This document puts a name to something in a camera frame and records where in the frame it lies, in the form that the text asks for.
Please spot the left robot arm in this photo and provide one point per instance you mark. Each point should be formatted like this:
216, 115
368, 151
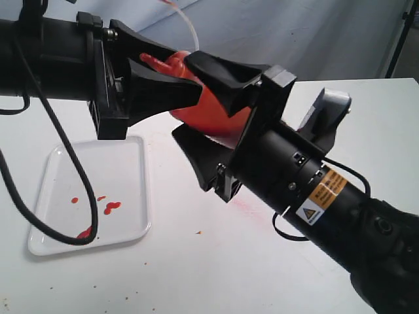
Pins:
85, 61

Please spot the white rectangular plastic tray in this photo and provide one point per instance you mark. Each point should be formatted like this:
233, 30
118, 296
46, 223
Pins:
117, 169

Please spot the red sauce squeeze bottle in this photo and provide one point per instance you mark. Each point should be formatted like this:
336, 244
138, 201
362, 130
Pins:
208, 115

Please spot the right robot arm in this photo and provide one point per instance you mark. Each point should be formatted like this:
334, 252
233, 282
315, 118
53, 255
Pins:
373, 241

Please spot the black tripod stand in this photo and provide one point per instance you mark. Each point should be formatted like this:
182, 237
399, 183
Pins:
408, 20

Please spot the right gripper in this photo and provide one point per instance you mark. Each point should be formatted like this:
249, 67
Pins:
271, 159

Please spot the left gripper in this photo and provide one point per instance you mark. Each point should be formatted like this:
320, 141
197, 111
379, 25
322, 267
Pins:
148, 92

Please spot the grey backdrop cloth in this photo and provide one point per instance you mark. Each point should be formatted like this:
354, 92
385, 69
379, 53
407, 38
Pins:
316, 40

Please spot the red sauce puddle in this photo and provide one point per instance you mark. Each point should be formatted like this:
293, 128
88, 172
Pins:
105, 207

